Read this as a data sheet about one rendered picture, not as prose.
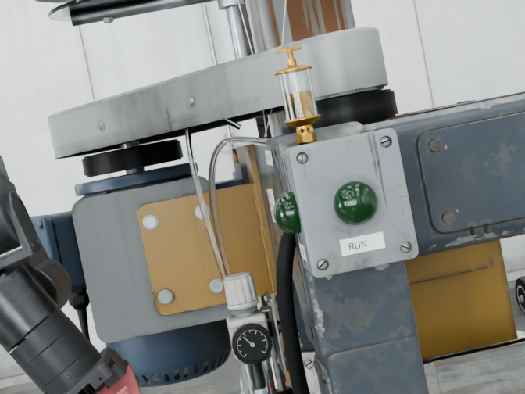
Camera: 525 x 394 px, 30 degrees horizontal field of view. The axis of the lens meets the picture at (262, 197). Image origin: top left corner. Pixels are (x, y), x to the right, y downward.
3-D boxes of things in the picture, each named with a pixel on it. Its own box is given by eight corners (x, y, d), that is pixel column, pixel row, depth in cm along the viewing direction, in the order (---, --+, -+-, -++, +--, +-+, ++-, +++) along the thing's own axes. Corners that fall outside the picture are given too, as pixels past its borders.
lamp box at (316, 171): (312, 279, 66) (287, 148, 65) (304, 272, 70) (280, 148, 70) (420, 257, 67) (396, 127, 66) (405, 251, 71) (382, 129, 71)
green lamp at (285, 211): (280, 239, 66) (272, 196, 66) (276, 236, 69) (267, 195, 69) (316, 232, 67) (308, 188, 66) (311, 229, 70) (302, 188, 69)
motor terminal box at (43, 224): (59, 319, 107) (38, 216, 107) (32, 314, 116) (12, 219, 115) (128, 301, 111) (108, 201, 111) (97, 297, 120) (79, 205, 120)
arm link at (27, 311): (-49, 306, 81) (3, 261, 80) (-23, 290, 87) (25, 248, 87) (8, 368, 81) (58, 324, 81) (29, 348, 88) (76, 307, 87)
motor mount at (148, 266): (98, 348, 107) (67, 202, 106) (101, 337, 113) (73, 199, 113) (349, 295, 109) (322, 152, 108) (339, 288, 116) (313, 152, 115)
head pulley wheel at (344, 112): (305, 134, 82) (299, 105, 82) (292, 137, 91) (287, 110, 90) (409, 114, 82) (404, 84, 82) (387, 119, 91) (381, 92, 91)
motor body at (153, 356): (110, 402, 111) (66, 186, 110) (118, 373, 126) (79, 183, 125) (241, 374, 112) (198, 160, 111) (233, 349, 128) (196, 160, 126)
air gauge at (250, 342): (237, 368, 90) (229, 329, 90) (235, 364, 92) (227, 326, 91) (276, 360, 90) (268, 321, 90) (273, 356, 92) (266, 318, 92)
